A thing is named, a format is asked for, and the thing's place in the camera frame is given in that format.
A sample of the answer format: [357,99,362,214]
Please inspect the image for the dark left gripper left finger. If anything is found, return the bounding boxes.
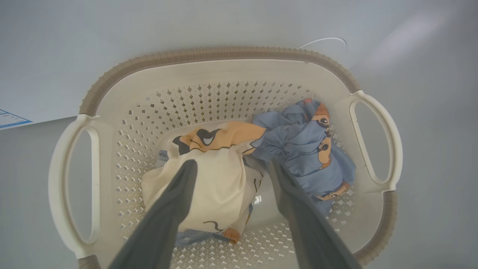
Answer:
[108,160,198,269]

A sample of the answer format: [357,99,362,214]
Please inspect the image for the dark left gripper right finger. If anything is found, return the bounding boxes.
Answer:
[270,159,362,269]

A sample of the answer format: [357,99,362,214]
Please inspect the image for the blue garment with orange cuff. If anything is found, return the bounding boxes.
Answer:
[175,213,251,248]

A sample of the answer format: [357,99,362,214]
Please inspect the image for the cream garment with orange print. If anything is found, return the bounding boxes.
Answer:
[141,121,266,236]

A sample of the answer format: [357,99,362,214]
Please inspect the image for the blue bear print garment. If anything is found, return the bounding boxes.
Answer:
[252,98,356,215]

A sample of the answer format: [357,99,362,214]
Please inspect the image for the cream perforated laundry basket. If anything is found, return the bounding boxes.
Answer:
[48,46,404,269]

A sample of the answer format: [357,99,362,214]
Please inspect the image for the blue white energy label sticker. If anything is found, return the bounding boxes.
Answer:
[0,109,32,130]

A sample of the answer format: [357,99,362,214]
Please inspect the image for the white cable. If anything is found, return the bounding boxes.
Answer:
[299,37,347,51]

